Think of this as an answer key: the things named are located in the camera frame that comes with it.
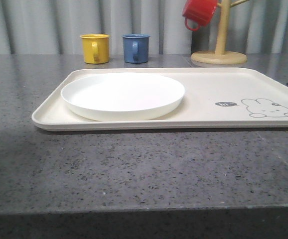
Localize wooden mug tree stand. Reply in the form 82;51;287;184
191;0;247;65

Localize cream rabbit serving tray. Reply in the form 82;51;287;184
31;68;288;131

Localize yellow enamel mug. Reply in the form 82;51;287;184
80;34;110;64

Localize red enamel mug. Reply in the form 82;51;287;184
182;0;218;31

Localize blue enamel mug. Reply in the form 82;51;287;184
122;34;150;64

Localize white round plate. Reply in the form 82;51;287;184
61;72;185;121

